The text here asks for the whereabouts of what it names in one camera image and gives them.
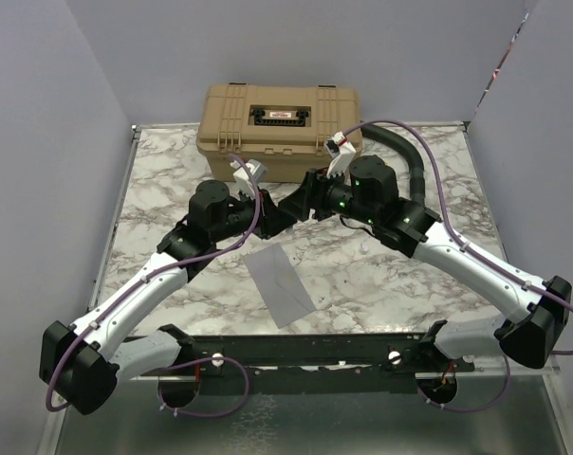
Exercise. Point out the tan plastic tool case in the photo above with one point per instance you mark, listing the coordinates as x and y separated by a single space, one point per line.
285 128

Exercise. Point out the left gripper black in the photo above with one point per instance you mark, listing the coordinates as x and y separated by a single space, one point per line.
268 210

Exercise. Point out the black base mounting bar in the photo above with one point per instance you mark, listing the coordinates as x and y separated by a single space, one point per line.
305 364

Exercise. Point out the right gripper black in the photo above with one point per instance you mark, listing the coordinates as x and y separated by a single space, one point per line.
310 195

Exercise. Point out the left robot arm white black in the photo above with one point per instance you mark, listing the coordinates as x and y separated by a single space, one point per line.
85 361

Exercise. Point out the grey envelope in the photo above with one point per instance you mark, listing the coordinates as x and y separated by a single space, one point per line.
279 285

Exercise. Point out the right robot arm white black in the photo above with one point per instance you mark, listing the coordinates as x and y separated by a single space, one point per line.
532 314

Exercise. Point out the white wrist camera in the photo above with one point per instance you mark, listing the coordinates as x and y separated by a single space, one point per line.
342 152
245 179

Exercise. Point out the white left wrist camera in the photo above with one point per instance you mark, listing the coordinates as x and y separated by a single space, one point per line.
245 179

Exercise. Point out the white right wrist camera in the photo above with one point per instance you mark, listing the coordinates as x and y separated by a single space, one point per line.
342 152

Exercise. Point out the aluminium frame rail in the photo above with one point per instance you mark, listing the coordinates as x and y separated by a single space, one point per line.
115 220

